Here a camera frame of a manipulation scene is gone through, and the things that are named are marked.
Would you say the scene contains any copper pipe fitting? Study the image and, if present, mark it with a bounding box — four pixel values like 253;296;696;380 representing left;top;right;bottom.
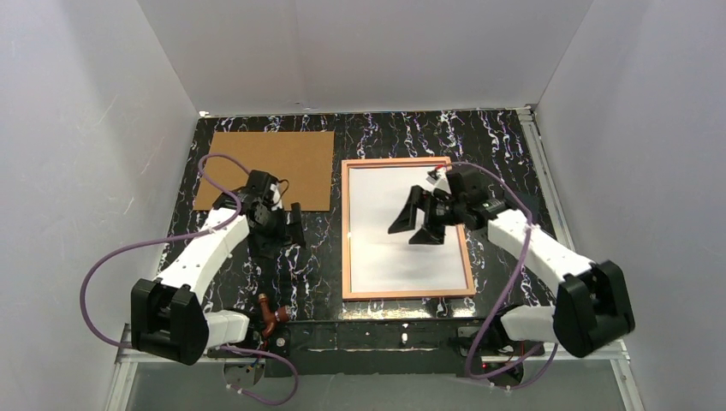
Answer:
258;294;291;339

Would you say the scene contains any aluminium right side rail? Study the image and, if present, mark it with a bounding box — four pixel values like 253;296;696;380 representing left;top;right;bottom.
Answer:
515;106;574;249

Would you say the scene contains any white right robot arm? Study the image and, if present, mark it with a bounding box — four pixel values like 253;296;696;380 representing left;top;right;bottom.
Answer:
388;186;635;358

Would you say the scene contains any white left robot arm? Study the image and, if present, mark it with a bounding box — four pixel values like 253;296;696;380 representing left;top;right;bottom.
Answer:
130;200;305;365

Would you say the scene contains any aluminium rail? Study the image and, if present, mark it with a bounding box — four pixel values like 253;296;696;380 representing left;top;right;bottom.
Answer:
106;319;642;410
515;106;574;249

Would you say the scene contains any aluminium front rail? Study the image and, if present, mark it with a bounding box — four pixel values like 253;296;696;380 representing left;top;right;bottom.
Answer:
106;319;642;410

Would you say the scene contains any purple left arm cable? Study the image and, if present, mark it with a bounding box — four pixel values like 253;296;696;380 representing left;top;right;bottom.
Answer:
79;152;301;408

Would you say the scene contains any printed photo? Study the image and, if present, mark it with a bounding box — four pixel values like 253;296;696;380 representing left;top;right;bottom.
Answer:
348;164;470;295

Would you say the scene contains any brown backing board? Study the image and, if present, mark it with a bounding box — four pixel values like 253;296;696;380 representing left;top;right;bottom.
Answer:
210;131;334;211

